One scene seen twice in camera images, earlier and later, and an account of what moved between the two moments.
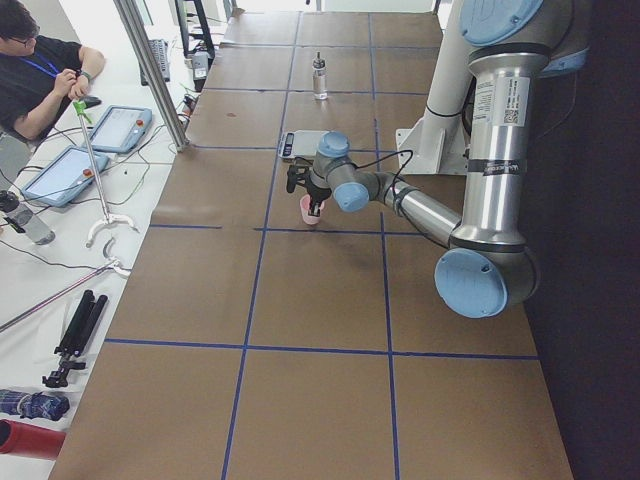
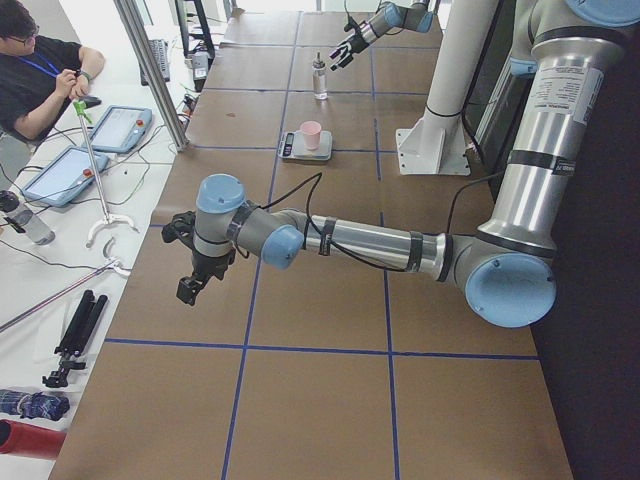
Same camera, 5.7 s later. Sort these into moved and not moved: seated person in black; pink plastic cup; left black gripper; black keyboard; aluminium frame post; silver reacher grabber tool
Moved: pink plastic cup; left black gripper
Not moved: aluminium frame post; seated person in black; black keyboard; silver reacher grabber tool
